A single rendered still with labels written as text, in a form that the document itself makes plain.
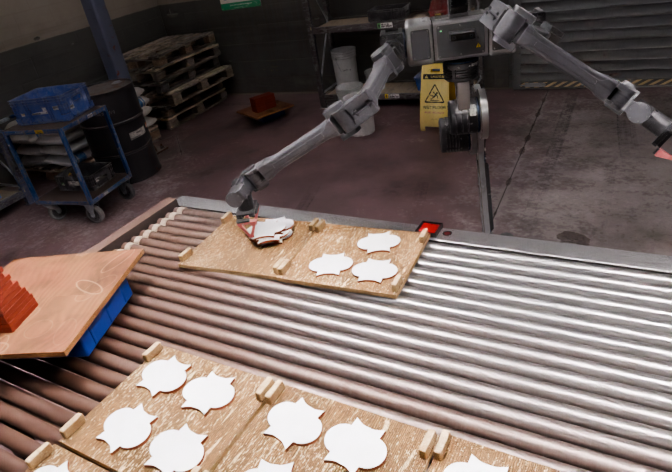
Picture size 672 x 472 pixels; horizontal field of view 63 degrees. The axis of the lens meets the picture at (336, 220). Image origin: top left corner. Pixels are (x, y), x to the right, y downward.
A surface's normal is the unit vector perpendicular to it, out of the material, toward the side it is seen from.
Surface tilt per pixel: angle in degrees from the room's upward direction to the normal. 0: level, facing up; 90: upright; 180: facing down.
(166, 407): 0
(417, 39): 90
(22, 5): 90
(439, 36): 90
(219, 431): 0
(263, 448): 0
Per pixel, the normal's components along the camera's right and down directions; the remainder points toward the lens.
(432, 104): -0.51, 0.27
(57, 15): 0.89, 0.08
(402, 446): -0.16, -0.87
